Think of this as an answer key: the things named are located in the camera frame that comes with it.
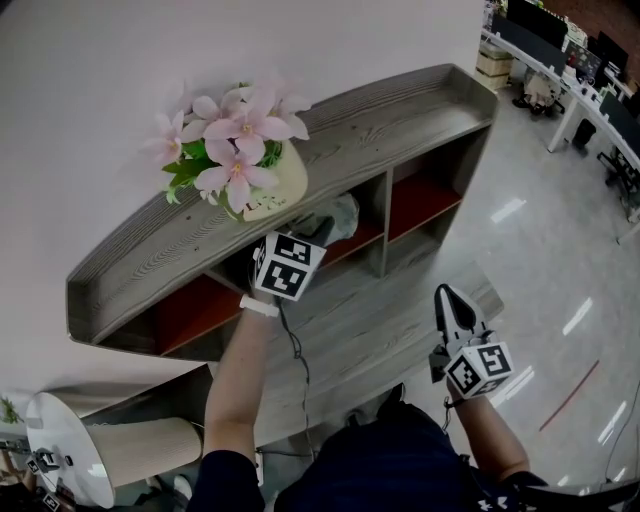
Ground round white side table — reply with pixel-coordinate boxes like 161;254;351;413
24;391;204;509

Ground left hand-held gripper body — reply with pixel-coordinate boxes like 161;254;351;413
251;213;336;303

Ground pink flowers in white pot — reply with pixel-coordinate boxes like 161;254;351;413
141;78;314;224

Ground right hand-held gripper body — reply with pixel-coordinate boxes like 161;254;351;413
428;324;517;400

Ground person's dark shirt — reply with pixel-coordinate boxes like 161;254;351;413
186;397;551;512

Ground person's left forearm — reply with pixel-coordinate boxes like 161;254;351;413
201;305;279;461

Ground small green plant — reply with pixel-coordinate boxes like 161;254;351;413
0;396;25;425

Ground grey wooden shelf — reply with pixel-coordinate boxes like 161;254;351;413
66;63;505;451

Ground black office chair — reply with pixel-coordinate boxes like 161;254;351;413
597;148;640;204
512;72;567;117

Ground person's right forearm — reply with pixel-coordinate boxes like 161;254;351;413
452;393;531;482

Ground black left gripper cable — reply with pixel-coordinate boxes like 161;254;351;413
276;298;317;464

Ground long white office desk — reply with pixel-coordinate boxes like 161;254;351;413
480;27;640;245

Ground wooden crate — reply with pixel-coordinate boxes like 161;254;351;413
474;43;515;92

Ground black waste bin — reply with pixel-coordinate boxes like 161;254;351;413
571;118;597;150

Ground white wristband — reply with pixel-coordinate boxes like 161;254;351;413
238;294;281;319

